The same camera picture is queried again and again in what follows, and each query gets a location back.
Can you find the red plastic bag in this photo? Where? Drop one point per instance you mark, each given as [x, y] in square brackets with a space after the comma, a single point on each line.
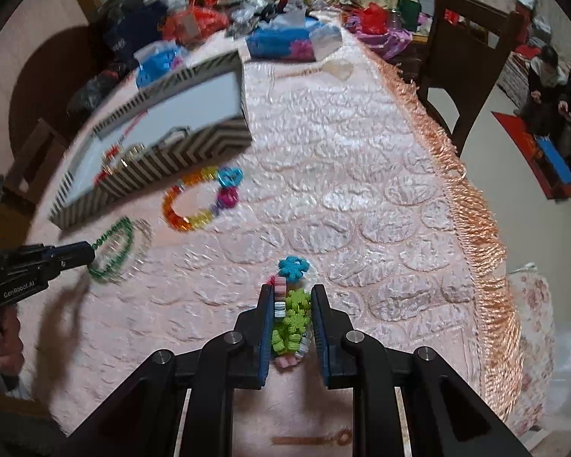
[195, 21]

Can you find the pile of assorted clutter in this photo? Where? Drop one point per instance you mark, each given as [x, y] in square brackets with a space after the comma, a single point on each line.
[261, 4]

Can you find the person's left forearm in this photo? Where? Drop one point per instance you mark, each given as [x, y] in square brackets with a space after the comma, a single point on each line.
[14, 431]

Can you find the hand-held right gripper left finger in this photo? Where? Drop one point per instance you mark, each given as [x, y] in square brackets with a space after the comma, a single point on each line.
[265, 342]

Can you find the blue stool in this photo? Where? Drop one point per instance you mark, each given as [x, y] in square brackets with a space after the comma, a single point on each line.
[556, 159]

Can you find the green gift bag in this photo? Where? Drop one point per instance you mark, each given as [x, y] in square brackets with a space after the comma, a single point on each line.
[409, 14]

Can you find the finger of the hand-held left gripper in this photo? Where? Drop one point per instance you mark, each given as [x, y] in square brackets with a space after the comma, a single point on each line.
[71, 253]

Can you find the blue tissue pack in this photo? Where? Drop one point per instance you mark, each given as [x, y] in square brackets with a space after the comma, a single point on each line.
[285, 40]
[159, 62]

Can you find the red floor mat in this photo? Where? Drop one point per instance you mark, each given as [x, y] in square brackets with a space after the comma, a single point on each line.
[518, 135]

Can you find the striped shallow cardboard box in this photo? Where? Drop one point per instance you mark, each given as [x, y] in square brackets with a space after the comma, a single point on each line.
[195, 100]

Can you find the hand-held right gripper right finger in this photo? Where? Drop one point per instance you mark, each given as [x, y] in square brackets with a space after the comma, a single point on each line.
[322, 342]

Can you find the light wooden chair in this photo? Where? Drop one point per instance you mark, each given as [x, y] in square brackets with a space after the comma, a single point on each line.
[33, 162]

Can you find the person's left hand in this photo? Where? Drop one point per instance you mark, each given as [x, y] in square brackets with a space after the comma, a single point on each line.
[4, 342]

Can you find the dark wooden chair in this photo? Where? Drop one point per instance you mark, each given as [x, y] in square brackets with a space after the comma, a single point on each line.
[466, 57]

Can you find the pink plastic bag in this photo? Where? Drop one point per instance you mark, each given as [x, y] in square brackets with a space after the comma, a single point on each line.
[385, 40]

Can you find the small red bag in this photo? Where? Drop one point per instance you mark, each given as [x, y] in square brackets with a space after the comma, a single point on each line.
[373, 18]

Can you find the dark blue paper bag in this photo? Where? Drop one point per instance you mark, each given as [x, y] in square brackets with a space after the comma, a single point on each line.
[135, 31]

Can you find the translucent amber pendant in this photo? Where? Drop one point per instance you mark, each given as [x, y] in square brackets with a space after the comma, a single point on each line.
[335, 70]

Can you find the floral upholstered seat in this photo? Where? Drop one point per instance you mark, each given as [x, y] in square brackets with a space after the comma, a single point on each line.
[533, 342]

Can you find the red knot tassel ornament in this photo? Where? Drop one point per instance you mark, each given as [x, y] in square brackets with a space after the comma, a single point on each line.
[116, 164]

